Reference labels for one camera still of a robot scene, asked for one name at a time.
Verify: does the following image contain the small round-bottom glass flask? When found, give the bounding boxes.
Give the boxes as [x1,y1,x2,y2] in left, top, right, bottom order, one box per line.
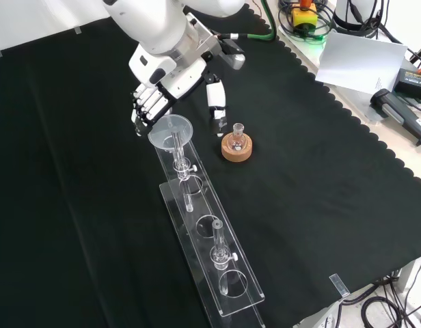
[227,122,247,152]

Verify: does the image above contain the green cable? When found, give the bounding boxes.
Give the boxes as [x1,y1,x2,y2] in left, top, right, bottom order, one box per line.
[210,0,279,44]

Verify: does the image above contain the black handheld device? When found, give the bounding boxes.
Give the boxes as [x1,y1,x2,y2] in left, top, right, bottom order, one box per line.
[369,88,421,147]

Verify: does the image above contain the clear acrylic funnel stand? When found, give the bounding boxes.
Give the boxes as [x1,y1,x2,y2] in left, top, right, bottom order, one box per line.
[152,123,267,328]

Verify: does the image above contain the pale board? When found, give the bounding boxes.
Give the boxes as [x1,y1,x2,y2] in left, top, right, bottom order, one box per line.
[314,30,409,95]

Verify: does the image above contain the black power adapter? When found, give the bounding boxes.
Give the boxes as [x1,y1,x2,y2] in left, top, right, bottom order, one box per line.
[394,67,421,94]

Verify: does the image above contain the cork ring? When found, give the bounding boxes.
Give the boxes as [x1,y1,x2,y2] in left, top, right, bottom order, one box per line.
[221,133,254,163]

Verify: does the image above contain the yellow stop button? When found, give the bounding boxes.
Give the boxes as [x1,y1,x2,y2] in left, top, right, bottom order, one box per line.
[291,0,319,28]

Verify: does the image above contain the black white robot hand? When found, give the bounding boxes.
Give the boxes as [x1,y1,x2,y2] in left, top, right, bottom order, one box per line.
[128,44,229,138]

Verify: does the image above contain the black cable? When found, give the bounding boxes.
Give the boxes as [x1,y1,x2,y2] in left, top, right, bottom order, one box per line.
[336,254,421,328]

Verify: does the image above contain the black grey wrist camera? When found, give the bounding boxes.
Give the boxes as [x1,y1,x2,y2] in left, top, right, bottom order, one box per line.
[217,37,246,71]

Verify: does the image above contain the black cloth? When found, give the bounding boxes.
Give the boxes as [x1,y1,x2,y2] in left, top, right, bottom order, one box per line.
[0,3,421,328]

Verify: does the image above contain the clear plastic funnel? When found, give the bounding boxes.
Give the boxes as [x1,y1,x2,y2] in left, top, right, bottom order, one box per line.
[148,114,193,154]

